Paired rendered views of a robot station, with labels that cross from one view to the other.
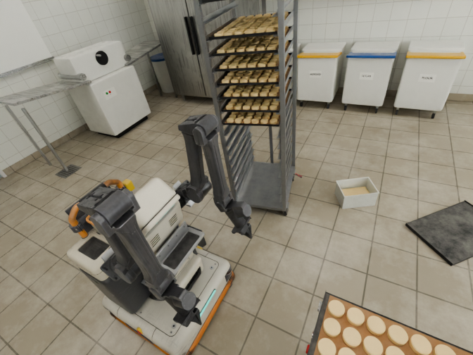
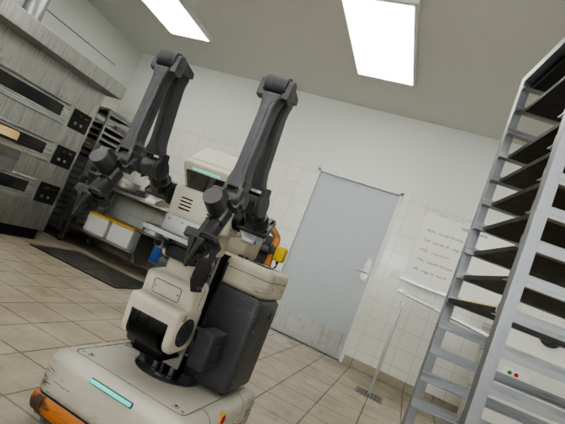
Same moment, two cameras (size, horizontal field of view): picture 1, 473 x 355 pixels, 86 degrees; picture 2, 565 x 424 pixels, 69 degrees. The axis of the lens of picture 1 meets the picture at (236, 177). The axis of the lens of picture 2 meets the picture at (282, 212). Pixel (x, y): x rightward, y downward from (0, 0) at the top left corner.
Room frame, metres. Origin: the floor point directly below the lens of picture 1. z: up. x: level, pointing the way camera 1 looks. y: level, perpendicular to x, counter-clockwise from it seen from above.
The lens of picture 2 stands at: (0.68, -1.17, 0.89)
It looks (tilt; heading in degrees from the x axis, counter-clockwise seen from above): 5 degrees up; 76
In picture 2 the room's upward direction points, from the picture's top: 22 degrees clockwise
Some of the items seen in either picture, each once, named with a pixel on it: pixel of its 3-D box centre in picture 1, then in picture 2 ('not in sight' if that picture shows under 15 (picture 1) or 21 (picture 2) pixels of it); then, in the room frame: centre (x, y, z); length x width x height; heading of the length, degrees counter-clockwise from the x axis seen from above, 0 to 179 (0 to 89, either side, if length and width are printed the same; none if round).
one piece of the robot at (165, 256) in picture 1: (179, 252); (177, 249); (0.76, 0.34, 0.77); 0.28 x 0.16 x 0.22; 145
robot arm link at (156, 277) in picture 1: (141, 252); (148, 110); (0.48, 0.32, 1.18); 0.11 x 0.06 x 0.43; 145
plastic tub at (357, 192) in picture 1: (355, 192); not in sight; (1.58, -1.05, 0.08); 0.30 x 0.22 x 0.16; 85
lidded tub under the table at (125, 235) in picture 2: not in sight; (130, 237); (0.36, 4.48, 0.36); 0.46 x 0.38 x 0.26; 56
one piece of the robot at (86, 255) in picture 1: (139, 247); (208, 299); (0.98, 0.65, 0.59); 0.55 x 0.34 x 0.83; 145
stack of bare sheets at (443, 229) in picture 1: (458, 229); not in sight; (1.07, -1.63, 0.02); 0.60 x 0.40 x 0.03; 102
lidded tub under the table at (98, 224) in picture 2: not in sight; (108, 226); (0.03, 4.71, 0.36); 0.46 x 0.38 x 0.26; 54
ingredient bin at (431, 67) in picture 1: (424, 80); not in sight; (2.98, -2.55, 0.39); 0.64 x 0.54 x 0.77; 143
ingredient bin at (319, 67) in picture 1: (319, 76); not in sight; (3.71, -1.48, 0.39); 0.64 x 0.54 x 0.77; 147
